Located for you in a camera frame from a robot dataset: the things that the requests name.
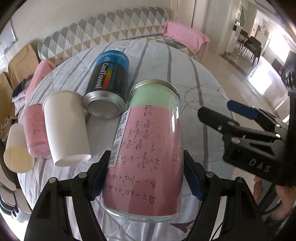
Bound glass jar pink green paper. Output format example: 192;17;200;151
101;79;183;222

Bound small white paper cup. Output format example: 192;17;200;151
4;123;35;173

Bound large white paper cup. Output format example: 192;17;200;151
43;90;91;167

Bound person right hand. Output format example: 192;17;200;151
253;176;296;221

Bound white slippers on floor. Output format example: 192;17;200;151
1;161;32;223

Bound dark dining chairs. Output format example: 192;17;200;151
241;36;262;66

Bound pink paper wrapped jar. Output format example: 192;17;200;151
23;104;51;159

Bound striped white table cloth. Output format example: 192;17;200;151
17;38;238;241

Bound black blue CoolTowel can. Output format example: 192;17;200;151
82;50;130;118

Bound tan covered chair left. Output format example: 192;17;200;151
0;72;17;142

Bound tan covered chair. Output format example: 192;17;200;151
8;44;39;90
0;72;17;142

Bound white door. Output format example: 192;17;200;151
171;0;196;27

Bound sofa with diamond pattern cover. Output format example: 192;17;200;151
38;6;198;65

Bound dark cloth on pillows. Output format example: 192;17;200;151
12;79;26;98

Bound tan covered chair right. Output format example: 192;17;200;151
8;44;39;90

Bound whiteboard on wall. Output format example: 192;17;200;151
0;20;17;56

